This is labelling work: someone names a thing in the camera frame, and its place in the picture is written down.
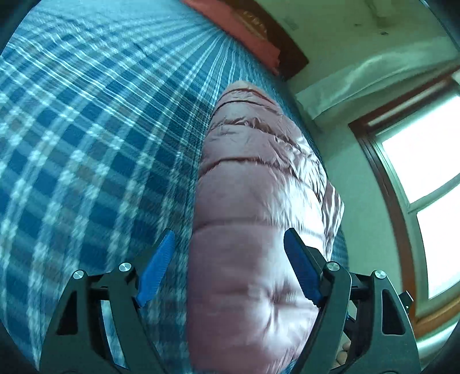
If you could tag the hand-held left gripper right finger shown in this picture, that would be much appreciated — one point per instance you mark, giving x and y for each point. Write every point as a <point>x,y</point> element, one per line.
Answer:
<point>302,269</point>

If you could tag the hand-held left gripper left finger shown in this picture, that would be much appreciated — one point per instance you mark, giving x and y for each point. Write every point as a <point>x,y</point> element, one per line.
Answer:
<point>158,266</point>

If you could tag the pink puffer jacket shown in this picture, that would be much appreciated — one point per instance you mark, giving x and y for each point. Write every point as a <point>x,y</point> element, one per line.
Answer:
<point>251,215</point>

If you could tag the bed with blue plaid sheet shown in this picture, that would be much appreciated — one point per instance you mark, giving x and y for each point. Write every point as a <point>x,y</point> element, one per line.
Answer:
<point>90,144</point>

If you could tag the wooden framed window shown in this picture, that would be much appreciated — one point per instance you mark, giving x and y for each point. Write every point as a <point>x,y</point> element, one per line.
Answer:
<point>424,161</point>

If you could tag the pale green curtain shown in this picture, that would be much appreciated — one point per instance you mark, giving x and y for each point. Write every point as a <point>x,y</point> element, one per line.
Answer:
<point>341,90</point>

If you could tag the dark wooden headboard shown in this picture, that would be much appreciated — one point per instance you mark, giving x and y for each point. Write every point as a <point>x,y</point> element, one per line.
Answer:
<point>294,57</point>

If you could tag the salmon pink pillow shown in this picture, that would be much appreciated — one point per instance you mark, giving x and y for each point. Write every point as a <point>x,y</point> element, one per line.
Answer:
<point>253,41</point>

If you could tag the brown printed cushion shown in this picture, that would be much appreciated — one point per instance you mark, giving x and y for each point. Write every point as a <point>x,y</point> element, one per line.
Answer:
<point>251,19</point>

